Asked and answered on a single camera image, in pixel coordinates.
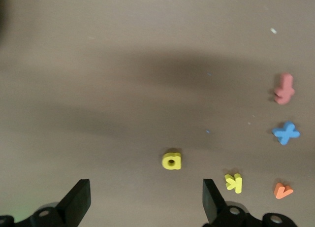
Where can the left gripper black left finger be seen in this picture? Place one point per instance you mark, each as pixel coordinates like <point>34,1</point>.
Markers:
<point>78,200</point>

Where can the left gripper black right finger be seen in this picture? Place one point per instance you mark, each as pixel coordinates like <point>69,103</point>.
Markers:
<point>211,202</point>

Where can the yellow foam letter a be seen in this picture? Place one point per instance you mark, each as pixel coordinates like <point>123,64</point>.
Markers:
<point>177,163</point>

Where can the yellow foam letter k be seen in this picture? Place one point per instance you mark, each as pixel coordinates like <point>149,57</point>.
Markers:
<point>238,184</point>

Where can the orange foam letter v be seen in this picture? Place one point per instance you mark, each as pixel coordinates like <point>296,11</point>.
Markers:
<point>278,191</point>

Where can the blue foam letter x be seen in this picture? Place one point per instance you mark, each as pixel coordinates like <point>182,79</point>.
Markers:
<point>285,133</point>

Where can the brown table cover sheet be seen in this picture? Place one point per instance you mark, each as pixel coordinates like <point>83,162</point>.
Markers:
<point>98,89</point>

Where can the red foam letter f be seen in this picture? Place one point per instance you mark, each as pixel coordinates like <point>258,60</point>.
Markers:
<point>285,89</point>

